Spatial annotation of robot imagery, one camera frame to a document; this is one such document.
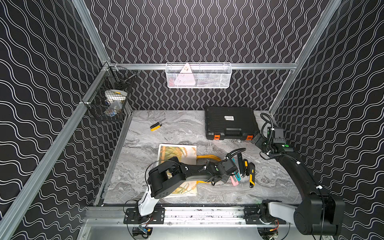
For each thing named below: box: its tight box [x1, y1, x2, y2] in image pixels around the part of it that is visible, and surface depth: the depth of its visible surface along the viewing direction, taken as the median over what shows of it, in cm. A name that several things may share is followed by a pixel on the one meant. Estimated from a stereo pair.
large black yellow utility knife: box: [249, 162, 256, 188], surface depth 89 cm
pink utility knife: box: [230, 175, 239, 186], surface depth 87 cm
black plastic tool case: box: [204, 106, 260, 140], surface depth 105 cm
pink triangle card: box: [174, 63, 196, 86], surface depth 92 cm
